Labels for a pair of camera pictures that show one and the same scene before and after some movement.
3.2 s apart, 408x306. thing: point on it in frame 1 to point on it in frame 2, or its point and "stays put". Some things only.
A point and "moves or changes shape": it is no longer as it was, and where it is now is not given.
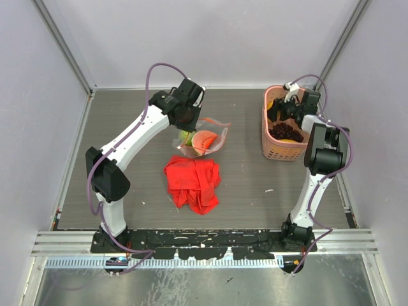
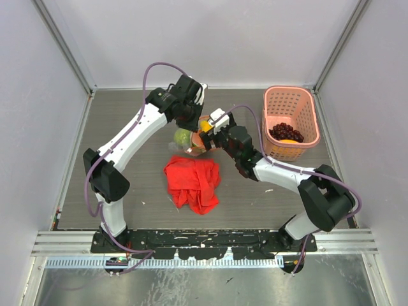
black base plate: x=259 y=244 stays put
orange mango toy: x=288 y=140 stays put
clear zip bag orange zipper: x=208 y=137 stays put
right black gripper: x=279 y=105 to x=206 y=139
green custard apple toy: x=184 y=135 moves or changes shape
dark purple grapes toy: x=282 y=131 stays put
